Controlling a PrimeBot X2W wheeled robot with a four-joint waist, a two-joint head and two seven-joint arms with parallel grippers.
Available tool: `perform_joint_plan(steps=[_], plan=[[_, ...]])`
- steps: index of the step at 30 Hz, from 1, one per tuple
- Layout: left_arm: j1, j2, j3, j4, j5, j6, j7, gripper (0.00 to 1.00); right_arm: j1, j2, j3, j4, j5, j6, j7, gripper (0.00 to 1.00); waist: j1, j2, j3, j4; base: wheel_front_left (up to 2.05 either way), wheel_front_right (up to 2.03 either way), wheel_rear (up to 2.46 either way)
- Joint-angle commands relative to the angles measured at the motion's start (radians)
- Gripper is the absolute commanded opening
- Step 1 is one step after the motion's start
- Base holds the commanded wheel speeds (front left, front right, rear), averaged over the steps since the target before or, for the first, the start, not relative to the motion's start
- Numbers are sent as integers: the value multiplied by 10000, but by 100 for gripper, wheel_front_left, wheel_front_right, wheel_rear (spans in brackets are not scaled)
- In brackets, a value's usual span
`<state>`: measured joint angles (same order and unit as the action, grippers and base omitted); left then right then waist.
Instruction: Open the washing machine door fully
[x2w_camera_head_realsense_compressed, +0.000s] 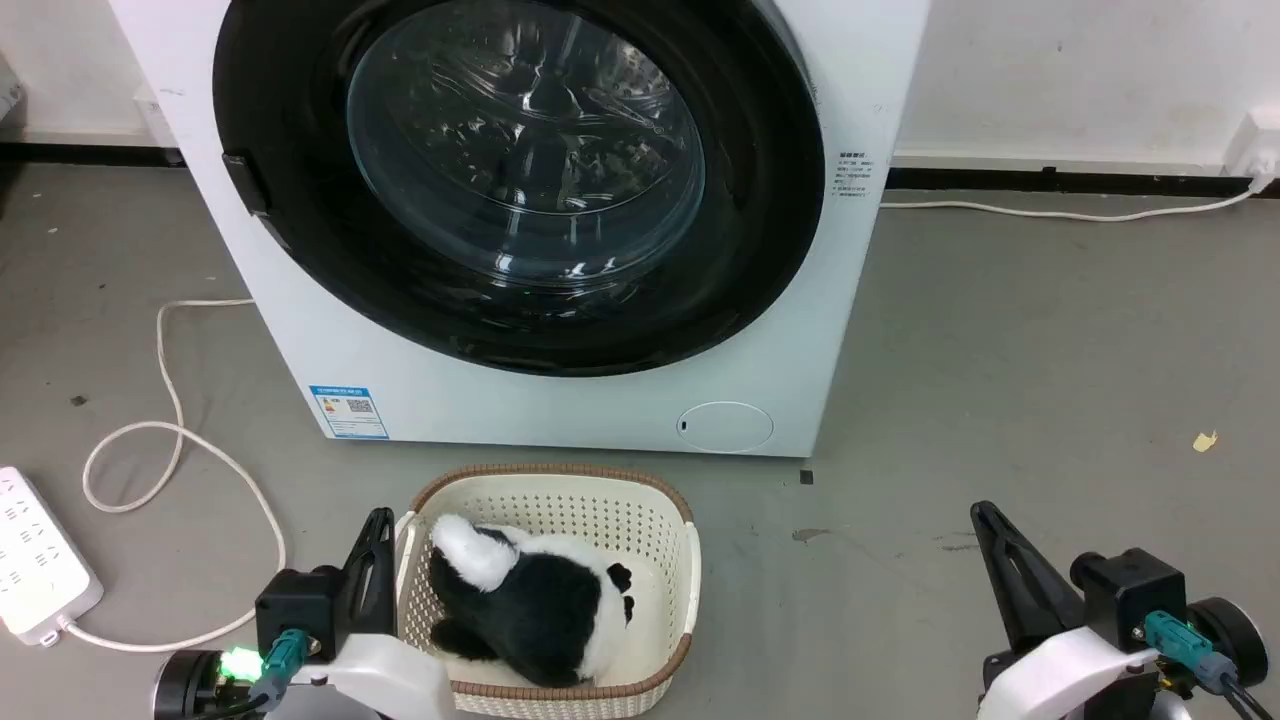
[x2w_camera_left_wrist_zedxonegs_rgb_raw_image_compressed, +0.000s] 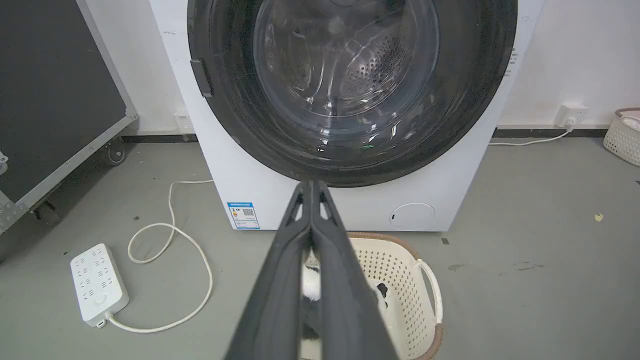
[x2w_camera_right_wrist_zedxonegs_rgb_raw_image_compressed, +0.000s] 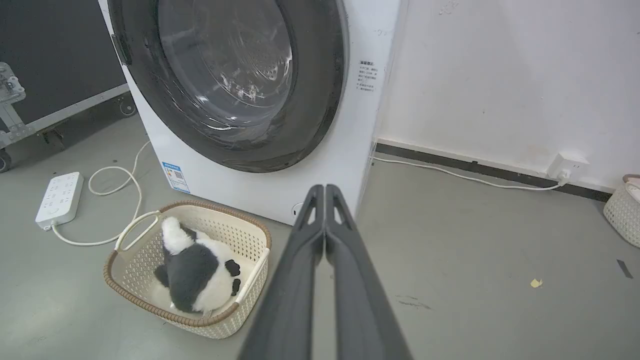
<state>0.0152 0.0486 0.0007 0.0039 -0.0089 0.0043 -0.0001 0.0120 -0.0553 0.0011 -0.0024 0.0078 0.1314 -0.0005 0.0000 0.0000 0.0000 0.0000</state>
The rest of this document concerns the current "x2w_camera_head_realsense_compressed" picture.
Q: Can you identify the white power strip cable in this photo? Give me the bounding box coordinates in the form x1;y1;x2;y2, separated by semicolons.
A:
58;297;288;654

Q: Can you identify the blue energy label sticker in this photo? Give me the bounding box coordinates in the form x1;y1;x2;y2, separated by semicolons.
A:
309;385;390;441

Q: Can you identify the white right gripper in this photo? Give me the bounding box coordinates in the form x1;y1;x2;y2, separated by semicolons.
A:
969;502;1163;720

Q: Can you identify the white power strip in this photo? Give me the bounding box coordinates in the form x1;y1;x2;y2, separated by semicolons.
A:
0;466;105;647

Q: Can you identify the white wall outlet box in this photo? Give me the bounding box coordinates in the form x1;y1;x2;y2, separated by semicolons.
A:
1224;108;1280;193

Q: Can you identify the black white panda plush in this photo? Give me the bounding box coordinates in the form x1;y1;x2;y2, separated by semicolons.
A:
428;514;637;689

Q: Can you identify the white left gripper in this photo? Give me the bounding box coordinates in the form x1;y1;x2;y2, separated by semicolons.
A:
290;508;457;720

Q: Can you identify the black door handle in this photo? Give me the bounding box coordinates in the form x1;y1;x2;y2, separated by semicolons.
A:
222;152;272;217

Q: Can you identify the round white filter cover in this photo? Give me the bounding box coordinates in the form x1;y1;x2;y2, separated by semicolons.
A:
676;401;775;454

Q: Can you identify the small text label sticker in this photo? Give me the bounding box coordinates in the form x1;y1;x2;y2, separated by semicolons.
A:
836;152;878;200

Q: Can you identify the thin white wall cable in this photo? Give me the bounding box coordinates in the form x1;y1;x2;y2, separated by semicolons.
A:
880;183;1265;223

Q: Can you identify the white front-load washing machine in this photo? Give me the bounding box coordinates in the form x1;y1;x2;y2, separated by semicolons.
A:
108;0;931;459

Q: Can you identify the black cable teal plug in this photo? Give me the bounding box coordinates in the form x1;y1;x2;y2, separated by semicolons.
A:
1144;611;1280;720
195;628;323;720

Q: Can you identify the black round glass washer door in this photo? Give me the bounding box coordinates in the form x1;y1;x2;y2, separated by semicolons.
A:
212;0;827;378

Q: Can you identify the cream perforated laundry basket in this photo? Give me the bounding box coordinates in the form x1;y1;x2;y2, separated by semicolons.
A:
395;463;701;720

